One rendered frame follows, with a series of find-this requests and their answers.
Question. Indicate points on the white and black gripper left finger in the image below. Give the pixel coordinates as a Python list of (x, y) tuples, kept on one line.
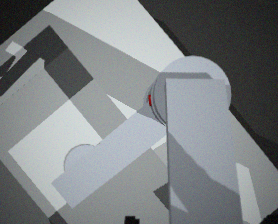
[(131, 220)]

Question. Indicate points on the white rectangular basin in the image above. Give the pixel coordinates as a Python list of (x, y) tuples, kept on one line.
[(52, 112)]

